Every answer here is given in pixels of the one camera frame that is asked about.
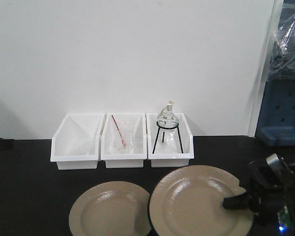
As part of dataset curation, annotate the left white plastic bin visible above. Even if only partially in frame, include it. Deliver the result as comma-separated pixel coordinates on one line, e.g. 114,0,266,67
50,114,105,170

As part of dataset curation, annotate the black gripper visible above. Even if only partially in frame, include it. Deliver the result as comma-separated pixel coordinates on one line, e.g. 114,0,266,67
222,153,295,236

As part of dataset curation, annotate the beige round plate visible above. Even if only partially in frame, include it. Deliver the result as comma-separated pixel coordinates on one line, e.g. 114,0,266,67
68,181,151,236
149,165,253,236

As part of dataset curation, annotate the plastic bag of pegs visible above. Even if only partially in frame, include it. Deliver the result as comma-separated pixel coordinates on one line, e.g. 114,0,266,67
267,0,295,81

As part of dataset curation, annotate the red glass stirring rod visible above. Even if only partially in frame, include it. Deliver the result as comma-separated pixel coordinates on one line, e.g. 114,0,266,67
111,115,126,148

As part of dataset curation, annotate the grey pegboard drying rack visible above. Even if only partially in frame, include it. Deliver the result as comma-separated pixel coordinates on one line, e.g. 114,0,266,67
255,0,295,148

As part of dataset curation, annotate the right white plastic bin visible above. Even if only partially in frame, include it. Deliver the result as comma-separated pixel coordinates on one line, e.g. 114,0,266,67
146,113,194,168

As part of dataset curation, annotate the glass alcohol lamp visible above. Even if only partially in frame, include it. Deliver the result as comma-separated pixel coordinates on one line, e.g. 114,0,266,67
157,101,179,130

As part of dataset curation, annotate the black wire tripod stand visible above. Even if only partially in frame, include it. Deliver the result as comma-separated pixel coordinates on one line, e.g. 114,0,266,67
152,121,184,154

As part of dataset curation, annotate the middle white plastic bin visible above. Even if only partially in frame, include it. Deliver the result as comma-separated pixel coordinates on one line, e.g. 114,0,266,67
100,114,148,168

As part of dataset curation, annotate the glass beaker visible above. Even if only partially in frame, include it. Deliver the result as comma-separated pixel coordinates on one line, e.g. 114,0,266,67
113,130,133,154

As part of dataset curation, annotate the white plastic bin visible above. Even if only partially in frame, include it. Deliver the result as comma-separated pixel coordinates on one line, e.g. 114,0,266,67
100,114,148,168
146,113,194,168
50,114,105,170

